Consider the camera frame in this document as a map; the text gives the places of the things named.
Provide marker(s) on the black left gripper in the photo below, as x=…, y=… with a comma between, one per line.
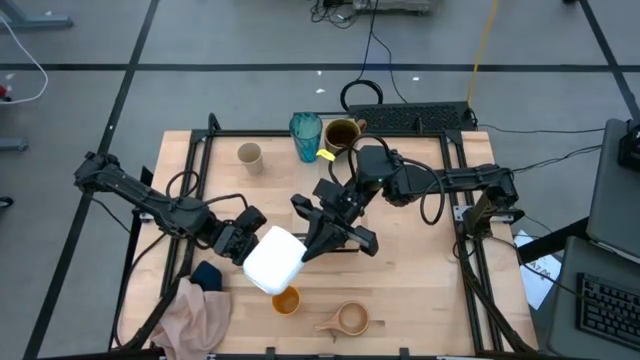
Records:
x=235, y=235

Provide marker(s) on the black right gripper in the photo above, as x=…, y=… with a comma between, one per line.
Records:
x=335, y=210

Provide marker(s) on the white ceramic mug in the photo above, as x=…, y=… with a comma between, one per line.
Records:
x=275, y=260

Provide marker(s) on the orange plastic cup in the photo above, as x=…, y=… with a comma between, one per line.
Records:
x=287, y=302

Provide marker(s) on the beige ribbed cup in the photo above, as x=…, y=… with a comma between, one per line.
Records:
x=251, y=157

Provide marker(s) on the olive brown ceramic mug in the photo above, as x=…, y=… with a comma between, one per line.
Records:
x=342, y=134

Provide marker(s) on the teal ribbed glass tumbler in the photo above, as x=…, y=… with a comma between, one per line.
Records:
x=306, y=132

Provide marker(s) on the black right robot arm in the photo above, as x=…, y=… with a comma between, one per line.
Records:
x=465, y=177

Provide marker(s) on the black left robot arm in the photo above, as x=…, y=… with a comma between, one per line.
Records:
x=150, y=205

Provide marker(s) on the dark blue cloth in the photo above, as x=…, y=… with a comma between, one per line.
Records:
x=206, y=276

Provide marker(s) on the yellow tag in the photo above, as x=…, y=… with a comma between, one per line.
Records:
x=325, y=155

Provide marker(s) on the pink cloth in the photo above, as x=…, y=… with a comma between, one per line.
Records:
x=192, y=320

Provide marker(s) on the black perforated metal box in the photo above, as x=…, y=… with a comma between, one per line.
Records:
x=410, y=117

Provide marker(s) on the white paper sheet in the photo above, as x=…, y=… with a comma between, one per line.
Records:
x=542, y=280

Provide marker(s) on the grey cart base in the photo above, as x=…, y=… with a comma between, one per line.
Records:
x=400, y=5

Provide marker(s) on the grey side desk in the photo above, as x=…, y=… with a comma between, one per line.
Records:
x=565, y=300

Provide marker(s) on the small red object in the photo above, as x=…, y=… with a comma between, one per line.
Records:
x=4, y=93

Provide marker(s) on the grey table foot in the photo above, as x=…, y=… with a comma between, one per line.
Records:
x=35, y=21

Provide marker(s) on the grey raised desk panel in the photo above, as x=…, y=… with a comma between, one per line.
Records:
x=615, y=210

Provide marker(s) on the black computer keyboard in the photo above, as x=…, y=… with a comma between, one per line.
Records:
x=610, y=310

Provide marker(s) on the black device on desk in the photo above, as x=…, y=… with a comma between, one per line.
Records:
x=631, y=147

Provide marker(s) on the wooden shelf with black frame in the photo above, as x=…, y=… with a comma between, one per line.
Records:
x=300, y=175

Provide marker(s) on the black aluminium table frame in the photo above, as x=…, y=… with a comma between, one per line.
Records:
x=250, y=133

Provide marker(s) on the black frame clamp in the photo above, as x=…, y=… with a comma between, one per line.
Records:
x=270, y=353
x=404, y=353

